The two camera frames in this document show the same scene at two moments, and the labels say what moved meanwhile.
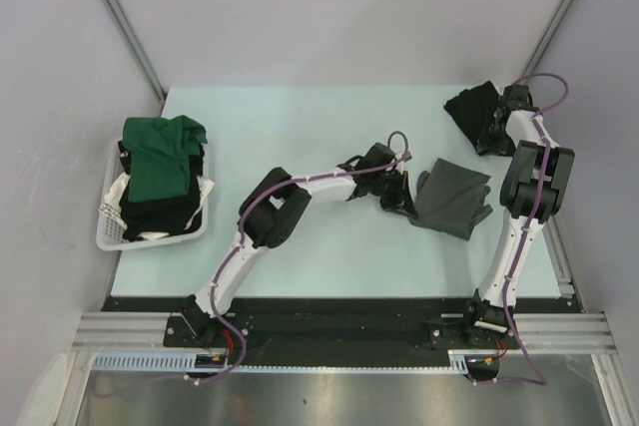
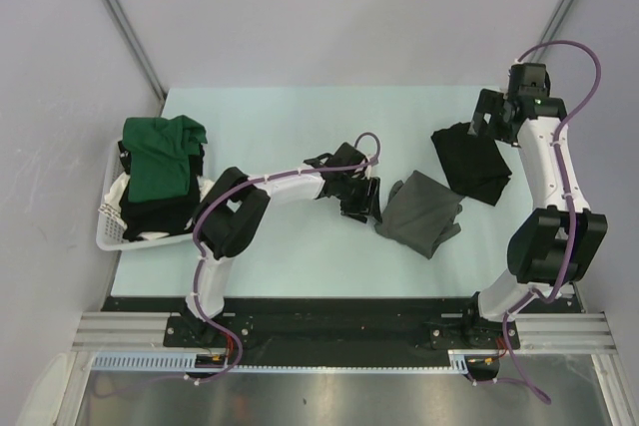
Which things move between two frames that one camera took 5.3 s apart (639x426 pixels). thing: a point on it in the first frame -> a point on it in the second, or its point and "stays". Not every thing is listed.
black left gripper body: (388, 189) -> (353, 196)
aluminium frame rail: (554, 331) stays
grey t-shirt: (451, 199) -> (421, 213)
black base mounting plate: (343, 331) stays
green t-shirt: (160, 150) stays
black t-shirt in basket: (172, 215) stays
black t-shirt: (472, 112) -> (472, 165)
